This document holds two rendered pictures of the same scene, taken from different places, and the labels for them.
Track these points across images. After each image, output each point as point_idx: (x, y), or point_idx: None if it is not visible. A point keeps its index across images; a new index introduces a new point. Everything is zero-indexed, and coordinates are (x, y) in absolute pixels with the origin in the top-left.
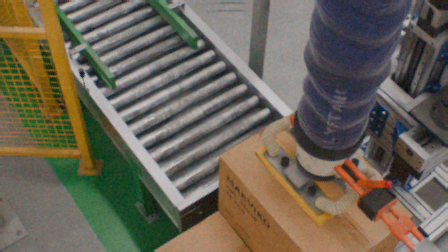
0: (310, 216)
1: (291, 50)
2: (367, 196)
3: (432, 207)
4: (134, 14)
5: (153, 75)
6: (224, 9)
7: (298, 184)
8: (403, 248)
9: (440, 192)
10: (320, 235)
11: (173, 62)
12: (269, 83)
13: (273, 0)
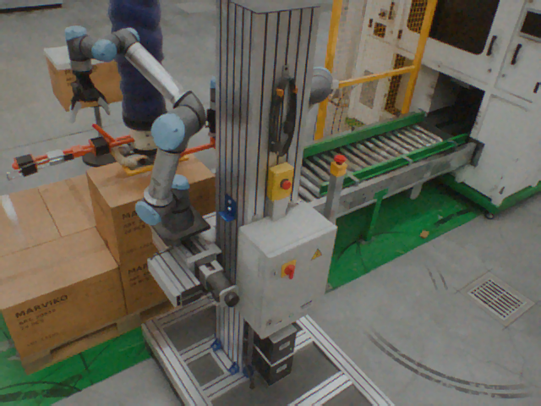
0: None
1: (396, 318)
2: (102, 139)
3: (193, 367)
4: (350, 172)
5: (300, 184)
6: (433, 276)
7: None
8: (157, 332)
9: (208, 377)
10: (115, 171)
11: (309, 189)
12: (352, 299)
13: (460, 311)
